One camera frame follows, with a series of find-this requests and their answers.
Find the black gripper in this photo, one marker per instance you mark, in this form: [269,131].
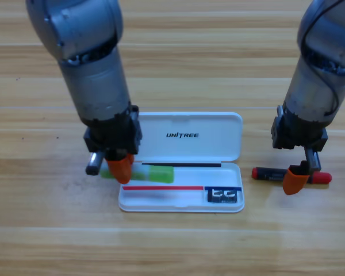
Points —
[299,135]
[115,135]

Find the white Unitree pencil case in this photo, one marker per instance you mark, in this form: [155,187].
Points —
[189,138]

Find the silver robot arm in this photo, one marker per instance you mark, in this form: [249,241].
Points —
[86,57]
[319,57]

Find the black eraser with white print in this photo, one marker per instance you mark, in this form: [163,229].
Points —
[222,196]

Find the green highlighter pen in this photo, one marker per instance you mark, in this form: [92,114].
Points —
[161,174]

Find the red and black marker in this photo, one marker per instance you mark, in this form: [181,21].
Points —
[266,174]

